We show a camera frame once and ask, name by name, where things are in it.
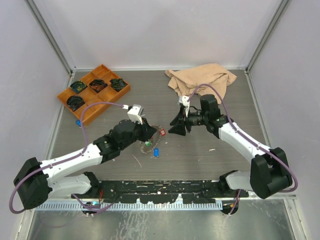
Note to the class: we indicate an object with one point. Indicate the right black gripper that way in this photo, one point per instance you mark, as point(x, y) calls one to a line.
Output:
point(179, 128)

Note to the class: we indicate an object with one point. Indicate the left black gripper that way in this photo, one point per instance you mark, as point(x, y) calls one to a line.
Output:
point(147, 130)

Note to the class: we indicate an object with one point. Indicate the large metal keyring strip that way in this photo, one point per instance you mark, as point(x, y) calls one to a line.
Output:
point(156, 140)

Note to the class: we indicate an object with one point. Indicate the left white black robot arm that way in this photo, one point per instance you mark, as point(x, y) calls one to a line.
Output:
point(37, 181)

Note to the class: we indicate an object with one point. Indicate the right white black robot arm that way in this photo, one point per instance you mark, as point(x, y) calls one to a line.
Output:
point(269, 170)

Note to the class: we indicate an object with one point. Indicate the blue tag key centre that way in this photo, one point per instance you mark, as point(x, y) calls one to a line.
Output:
point(156, 153)

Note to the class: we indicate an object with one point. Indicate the beige crumpled cloth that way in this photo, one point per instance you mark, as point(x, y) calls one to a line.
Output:
point(205, 79)

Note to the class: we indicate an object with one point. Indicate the dark coiled item top right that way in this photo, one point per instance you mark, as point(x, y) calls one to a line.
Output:
point(118, 84)

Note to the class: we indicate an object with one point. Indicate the dark coiled item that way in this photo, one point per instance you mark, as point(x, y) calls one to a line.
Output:
point(98, 85)
point(75, 102)
point(78, 86)
point(118, 84)

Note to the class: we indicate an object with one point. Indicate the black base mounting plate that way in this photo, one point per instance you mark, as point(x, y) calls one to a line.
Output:
point(158, 191)

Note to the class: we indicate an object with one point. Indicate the orange compartment tray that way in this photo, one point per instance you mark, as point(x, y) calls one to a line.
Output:
point(94, 102)

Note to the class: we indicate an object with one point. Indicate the dark coiled item top middle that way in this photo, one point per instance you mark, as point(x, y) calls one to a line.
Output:
point(98, 85)

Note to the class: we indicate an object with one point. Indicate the dark coiled item bottom left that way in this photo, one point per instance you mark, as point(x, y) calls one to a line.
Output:
point(75, 102)

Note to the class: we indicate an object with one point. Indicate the dark coiled item top left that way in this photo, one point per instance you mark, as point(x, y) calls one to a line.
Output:
point(78, 86)

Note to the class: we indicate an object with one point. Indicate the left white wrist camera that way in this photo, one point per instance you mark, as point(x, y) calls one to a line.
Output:
point(135, 113)

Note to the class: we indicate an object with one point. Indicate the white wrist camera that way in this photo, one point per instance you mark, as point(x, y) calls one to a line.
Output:
point(135, 113)
point(183, 100)

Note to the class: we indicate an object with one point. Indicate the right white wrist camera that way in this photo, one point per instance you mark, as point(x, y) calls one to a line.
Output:
point(183, 100)

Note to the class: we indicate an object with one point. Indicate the perforated metal cable rail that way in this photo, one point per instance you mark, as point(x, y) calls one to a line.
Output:
point(71, 205)

